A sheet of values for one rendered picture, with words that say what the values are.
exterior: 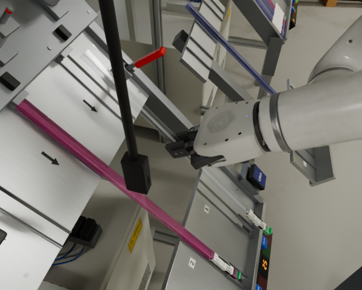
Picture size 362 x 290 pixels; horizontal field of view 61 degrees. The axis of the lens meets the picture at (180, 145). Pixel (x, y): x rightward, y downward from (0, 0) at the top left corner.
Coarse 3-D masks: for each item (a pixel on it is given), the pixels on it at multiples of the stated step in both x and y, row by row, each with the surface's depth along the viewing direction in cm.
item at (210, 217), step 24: (216, 168) 66; (192, 192) 60; (216, 192) 64; (240, 192) 70; (192, 216) 57; (216, 216) 62; (240, 216) 67; (216, 240) 59; (240, 240) 65; (192, 264) 53; (240, 264) 62; (168, 288) 48; (192, 288) 51; (216, 288) 56; (240, 288) 60
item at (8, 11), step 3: (9, 6) 29; (6, 9) 29; (9, 9) 29; (12, 9) 29; (3, 12) 29; (6, 12) 29; (9, 12) 29; (12, 12) 29; (3, 15) 29; (6, 15) 29; (9, 15) 29; (0, 18) 30; (3, 18) 30; (6, 18) 30; (0, 21) 30; (3, 21) 30; (6, 21) 30
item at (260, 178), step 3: (255, 168) 69; (255, 171) 69; (258, 171) 70; (261, 171) 71; (255, 174) 68; (258, 174) 69; (261, 174) 70; (255, 177) 68; (258, 177) 69; (261, 177) 70; (264, 177) 71; (258, 180) 69; (261, 180) 70; (264, 180) 71; (261, 183) 69; (264, 183) 70; (264, 186) 70
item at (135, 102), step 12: (84, 60) 45; (96, 60) 45; (108, 72) 46; (108, 84) 47; (132, 96) 48; (144, 108) 49; (156, 120) 50; (168, 132) 51; (204, 168) 56; (216, 180) 57; (228, 192) 59; (240, 204) 60
